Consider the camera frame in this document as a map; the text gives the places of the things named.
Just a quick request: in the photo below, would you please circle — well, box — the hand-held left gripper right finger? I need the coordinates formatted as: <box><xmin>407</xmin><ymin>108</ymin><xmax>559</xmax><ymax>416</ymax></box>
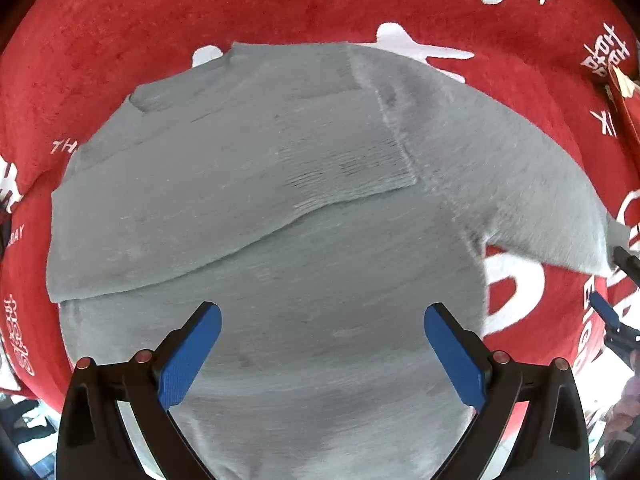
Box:
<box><xmin>424</xmin><ymin>302</ymin><xmax>592</xmax><ymax>480</ymax></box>

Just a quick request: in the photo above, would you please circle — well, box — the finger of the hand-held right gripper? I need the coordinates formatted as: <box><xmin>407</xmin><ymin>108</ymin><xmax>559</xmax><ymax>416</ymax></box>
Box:
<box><xmin>589</xmin><ymin>292</ymin><xmax>623</xmax><ymax>332</ymax></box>
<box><xmin>612</xmin><ymin>246</ymin><xmax>640</xmax><ymax>288</ymax></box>

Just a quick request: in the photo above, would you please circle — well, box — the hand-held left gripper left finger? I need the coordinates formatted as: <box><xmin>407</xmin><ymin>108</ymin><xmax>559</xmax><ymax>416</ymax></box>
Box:
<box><xmin>56</xmin><ymin>301</ymin><xmax>236</xmax><ymax>480</ymax></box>

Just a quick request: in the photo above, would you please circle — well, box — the grey fleece sweater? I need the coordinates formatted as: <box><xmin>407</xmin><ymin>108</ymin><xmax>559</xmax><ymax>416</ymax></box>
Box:
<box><xmin>46</xmin><ymin>40</ymin><xmax>631</xmax><ymax>480</ymax></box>

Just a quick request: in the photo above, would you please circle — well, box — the red printed blanket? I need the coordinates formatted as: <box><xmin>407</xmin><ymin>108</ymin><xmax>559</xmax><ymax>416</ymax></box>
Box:
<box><xmin>0</xmin><ymin>0</ymin><xmax>640</xmax><ymax>413</ymax></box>

